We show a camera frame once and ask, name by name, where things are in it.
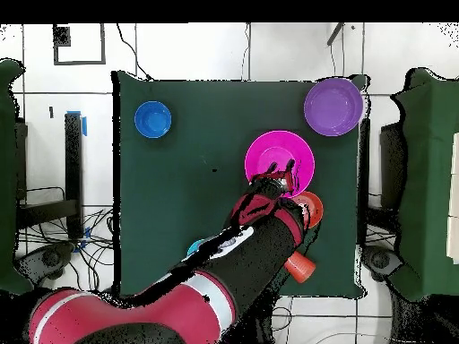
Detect large pink plastic bowl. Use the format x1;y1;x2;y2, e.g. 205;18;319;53
244;130;316;199

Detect orange plastic bowl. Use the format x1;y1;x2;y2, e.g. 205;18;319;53
291;190;325;230

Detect large purple plastic bowl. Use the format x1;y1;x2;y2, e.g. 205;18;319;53
303;77;365;137

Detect orange plastic cup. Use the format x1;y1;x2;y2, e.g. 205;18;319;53
283;250;317;285

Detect white box stack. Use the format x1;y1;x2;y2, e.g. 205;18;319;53
446;132;459;264

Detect dark green tablecloth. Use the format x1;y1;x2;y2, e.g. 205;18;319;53
112;69;367;300

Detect small cyan ribbed bowl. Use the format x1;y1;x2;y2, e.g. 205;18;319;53
186;238;206;257

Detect small dark blue bowl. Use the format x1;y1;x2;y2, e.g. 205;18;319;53
134;100;173;140

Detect green cloth side table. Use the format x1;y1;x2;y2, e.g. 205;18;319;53
390;67;459;302
0;58;35;297

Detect black metal stand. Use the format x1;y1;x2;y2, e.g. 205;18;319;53
15;112;85;239

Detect thin black floor cable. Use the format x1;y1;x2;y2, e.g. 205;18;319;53
116;23;152;81

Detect tangle of black cables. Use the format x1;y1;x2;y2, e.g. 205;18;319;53
17;207;119;291

